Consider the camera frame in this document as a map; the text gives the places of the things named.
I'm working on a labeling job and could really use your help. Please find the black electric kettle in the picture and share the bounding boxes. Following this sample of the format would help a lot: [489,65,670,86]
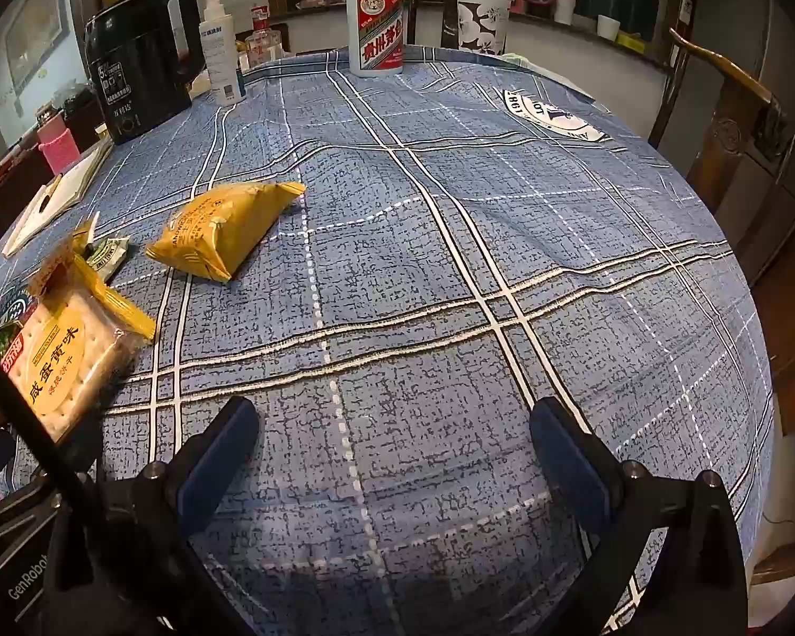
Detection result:
[83,0,206,145]

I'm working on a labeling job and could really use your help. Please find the small glass bottle red cap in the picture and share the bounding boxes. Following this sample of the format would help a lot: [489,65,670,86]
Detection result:
[245,5,286,70]

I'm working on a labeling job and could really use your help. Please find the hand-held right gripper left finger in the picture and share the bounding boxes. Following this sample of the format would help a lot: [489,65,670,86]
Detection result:
[43,396,261,636]

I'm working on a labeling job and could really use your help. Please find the blue plaid tablecloth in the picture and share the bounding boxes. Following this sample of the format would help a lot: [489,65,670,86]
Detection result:
[0,43,776,636]

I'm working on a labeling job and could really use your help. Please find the floral paper cup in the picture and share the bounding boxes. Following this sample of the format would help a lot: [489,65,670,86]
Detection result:
[454,0,516,56]

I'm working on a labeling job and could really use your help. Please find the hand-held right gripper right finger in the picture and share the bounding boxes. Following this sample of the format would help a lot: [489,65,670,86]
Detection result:
[528,396,749,636]

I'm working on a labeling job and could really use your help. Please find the yellow snack packet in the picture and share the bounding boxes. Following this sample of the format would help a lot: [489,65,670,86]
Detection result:
[146,180,307,285]

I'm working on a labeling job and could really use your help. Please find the white liquor bottle red label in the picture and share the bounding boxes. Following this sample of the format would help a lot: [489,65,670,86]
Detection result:
[346,0,407,78]

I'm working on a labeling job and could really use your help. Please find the light wooden armchair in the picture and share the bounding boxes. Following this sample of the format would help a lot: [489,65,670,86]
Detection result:
[649,28,795,266]

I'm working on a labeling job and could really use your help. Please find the pink water bottle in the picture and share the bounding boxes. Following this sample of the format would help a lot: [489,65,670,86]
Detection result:
[36,111,81,176]

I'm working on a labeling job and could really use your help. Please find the white notebook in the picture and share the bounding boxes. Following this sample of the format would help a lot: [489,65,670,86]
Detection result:
[1,139,115,258]

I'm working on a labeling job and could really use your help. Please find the black pen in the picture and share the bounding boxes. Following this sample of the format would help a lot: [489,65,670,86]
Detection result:
[36,175,64,213]

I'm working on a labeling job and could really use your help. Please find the white spray bottle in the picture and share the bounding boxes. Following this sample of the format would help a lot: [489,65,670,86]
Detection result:
[199,0,246,107]

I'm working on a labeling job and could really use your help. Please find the small green snack packet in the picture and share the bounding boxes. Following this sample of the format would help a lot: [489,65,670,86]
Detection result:
[83,237,130,282]

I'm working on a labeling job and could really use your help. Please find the yellow-ended cracker packet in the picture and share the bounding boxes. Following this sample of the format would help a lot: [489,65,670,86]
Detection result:
[3,242,158,444]

